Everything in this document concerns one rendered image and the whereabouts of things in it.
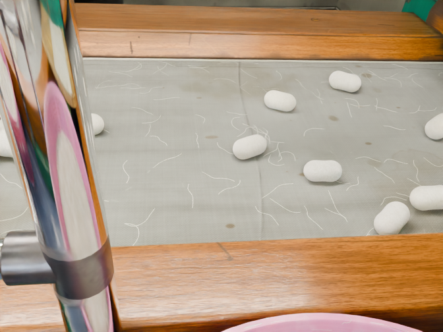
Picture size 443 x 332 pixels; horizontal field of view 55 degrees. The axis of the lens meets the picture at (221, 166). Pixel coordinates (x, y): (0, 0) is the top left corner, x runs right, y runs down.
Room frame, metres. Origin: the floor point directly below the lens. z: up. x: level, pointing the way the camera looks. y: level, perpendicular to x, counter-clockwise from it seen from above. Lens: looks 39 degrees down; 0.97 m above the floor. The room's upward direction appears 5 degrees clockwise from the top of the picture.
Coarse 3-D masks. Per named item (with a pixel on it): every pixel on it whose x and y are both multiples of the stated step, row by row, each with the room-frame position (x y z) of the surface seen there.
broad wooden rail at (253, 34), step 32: (96, 32) 0.48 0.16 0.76; (128, 32) 0.48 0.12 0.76; (160, 32) 0.49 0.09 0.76; (192, 32) 0.50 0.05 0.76; (224, 32) 0.51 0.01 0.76; (256, 32) 0.51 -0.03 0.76; (288, 32) 0.52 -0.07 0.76; (320, 32) 0.53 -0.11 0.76; (352, 32) 0.54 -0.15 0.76; (384, 32) 0.55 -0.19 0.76; (416, 32) 0.56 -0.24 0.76
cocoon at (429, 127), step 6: (432, 120) 0.35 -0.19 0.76; (438, 120) 0.35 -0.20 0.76; (426, 126) 0.35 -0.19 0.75; (432, 126) 0.35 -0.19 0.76; (438, 126) 0.34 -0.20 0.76; (426, 132) 0.35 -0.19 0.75; (432, 132) 0.34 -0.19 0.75; (438, 132) 0.34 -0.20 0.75; (432, 138) 0.34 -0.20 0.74; (438, 138) 0.34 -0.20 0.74
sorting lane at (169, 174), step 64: (128, 64) 0.45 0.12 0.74; (192, 64) 0.46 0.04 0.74; (256, 64) 0.48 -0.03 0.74; (320, 64) 0.49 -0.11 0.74; (384, 64) 0.51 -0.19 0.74; (128, 128) 0.32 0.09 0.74; (192, 128) 0.33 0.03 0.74; (256, 128) 0.34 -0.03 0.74; (320, 128) 0.35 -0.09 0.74; (384, 128) 0.36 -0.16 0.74; (0, 192) 0.23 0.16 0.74; (128, 192) 0.24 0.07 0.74; (192, 192) 0.24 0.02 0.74; (256, 192) 0.25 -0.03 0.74; (320, 192) 0.26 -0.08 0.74; (384, 192) 0.26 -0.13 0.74
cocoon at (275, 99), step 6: (264, 96) 0.38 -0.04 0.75; (270, 96) 0.38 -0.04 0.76; (276, 96) 0.37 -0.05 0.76; (282, 96) 0.37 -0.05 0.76; (288, 96) 0.37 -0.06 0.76; (264, 102) 0.38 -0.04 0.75; (270, 102) 0.37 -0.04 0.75; (276, 102) 0.37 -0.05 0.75; (282, 102) 0.37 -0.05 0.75; (288, 102) 0.37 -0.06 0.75; (294, 102) 0.37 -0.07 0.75; (276, 108) 0.37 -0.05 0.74; (282, 108) 0.37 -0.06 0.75; (288, 108) 0.37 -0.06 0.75
